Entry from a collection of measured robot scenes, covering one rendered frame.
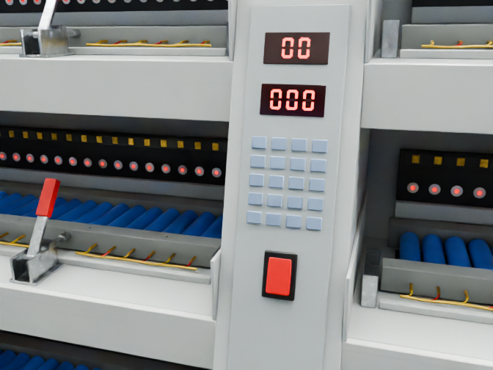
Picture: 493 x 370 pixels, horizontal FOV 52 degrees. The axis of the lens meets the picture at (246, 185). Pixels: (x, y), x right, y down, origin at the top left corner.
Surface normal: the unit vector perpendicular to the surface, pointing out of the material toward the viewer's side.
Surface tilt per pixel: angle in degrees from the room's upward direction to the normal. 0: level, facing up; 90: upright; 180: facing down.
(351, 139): 90
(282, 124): 90
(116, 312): 106
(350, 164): 90
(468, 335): 16
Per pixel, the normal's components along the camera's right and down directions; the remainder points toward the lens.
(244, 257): -0.27, 0.04
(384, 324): -0.01, -0.95
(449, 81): -0.28, 0.30
